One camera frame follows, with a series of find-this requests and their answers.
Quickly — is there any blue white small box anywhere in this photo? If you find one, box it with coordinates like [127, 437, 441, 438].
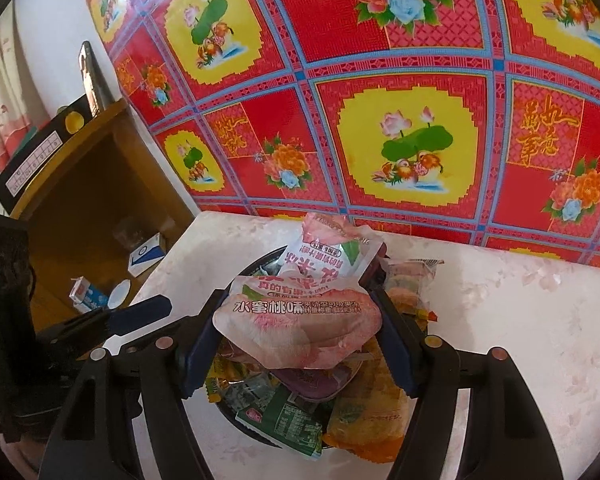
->
[128, 232, 166, 277]

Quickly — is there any orange cracker packet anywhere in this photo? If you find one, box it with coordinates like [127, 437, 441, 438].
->
[322, 387, 413, 463]

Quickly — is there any red floral printed cloth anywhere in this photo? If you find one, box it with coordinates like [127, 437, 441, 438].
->
[74, 0, 600, 273]

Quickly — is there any blue white carton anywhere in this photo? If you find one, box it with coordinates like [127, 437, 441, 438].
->
[69, 276, 108, 311]

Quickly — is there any large green snack packet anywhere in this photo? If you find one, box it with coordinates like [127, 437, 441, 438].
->
[235, 385, 326, 460]

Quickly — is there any translucent orange snack packet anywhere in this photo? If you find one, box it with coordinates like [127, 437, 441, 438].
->
[382, 257, 446, 333]

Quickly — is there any blue patterned plate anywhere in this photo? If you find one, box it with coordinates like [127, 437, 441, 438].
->
[207, 250, 431, 461]

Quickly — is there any purple jelly cup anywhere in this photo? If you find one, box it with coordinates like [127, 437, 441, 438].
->
[270, 362, 361, 403]

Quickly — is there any black box with white label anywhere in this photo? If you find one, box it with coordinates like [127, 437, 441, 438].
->
[0, 92, 91, 206]

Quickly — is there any pink white spouted pouch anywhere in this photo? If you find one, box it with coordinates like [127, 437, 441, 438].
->
[280, 212, 386, 286]

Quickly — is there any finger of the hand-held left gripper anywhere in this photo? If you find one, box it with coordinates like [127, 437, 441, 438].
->
[62, 296, 173, 341]

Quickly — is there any framed picture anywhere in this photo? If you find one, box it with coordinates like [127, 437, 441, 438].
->
[77, 41, 113, 111]

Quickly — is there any pink peach jelly pouch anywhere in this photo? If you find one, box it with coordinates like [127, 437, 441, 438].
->
[212, 275, 383, 371]

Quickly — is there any yellow candy packet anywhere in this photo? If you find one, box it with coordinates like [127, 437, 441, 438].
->
[205, 355, 261, 406]

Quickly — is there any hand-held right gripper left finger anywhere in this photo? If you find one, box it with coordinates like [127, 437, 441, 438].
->
[39, 287, 233, 480]

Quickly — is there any wooden cabinet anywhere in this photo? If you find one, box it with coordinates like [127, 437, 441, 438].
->
[10, 97, 196, 321]

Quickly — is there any white bowl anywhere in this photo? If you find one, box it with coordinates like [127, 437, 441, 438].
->
[109, 280, 133, 309]

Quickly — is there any pink floral curtain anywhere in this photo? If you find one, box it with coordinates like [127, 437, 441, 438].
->
[0, 25, 51, 171]

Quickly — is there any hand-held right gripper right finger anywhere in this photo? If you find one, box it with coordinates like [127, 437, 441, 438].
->
[362, 257, 563, 480]

